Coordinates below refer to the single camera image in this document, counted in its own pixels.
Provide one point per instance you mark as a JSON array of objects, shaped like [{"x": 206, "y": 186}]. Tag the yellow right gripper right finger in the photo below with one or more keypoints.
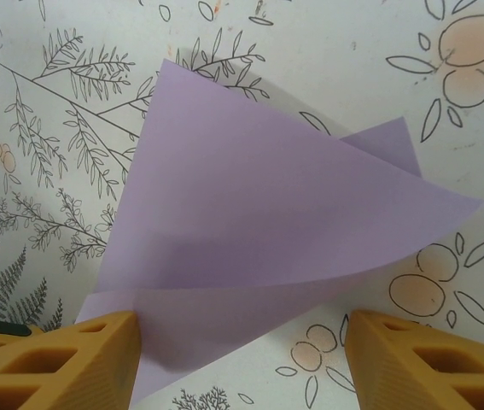
[{"x": 438, "y": 367}]

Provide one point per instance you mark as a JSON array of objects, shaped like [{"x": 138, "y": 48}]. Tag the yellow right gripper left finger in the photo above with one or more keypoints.
[{"x": 66, "y": 367}]

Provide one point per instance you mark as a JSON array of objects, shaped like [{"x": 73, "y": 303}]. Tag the lilac cloth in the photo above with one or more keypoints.
[{"x": 246, "y": 205}]

